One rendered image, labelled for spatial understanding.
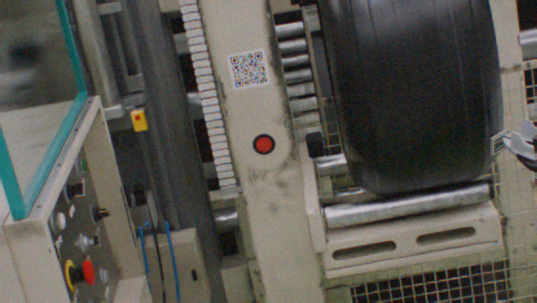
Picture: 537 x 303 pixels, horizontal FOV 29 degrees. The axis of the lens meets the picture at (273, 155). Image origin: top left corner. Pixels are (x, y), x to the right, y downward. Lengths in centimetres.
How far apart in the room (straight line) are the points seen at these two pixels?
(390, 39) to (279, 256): 58
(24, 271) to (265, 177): 79
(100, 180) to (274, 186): 38
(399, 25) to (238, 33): 34
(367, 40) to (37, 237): 73
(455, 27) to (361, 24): 16
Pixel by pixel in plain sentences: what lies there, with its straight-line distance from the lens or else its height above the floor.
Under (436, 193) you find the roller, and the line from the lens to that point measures 209.
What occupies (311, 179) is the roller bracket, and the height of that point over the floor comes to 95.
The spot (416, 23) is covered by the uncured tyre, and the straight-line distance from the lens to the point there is 186.
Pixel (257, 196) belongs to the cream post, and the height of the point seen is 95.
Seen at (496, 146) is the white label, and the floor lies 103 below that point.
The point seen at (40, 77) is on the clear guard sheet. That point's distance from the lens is 165.
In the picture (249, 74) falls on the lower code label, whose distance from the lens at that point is 205.
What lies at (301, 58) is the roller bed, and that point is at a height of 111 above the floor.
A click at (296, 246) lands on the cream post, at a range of 219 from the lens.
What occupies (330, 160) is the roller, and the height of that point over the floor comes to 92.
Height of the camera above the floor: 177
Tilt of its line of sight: 20 degrees down
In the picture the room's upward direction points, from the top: 11 degrees counter-clockwise
